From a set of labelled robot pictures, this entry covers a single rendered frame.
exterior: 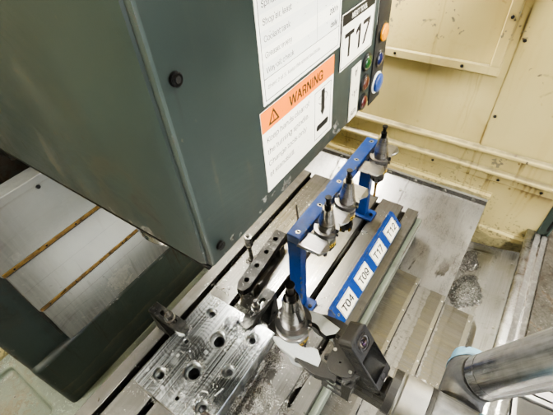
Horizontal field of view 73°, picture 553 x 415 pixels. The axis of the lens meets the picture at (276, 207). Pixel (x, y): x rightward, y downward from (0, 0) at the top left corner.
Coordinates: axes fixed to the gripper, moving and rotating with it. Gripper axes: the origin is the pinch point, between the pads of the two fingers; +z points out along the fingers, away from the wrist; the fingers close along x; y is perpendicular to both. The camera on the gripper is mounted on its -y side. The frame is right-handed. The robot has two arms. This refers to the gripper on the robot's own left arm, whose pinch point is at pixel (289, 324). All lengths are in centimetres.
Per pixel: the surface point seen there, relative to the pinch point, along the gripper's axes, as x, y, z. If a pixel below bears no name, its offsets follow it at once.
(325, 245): 25.7, 9.6, 6.4
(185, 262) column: 24, 57, 66
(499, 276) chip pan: 86, 64, -38
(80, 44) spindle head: -11, -51, 8
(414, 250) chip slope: 76, 57, -7
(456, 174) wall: 102, 36, -10
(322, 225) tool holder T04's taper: 28.6, 6.5, 9.0
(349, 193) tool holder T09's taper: 40.2, 4.9, 7.6
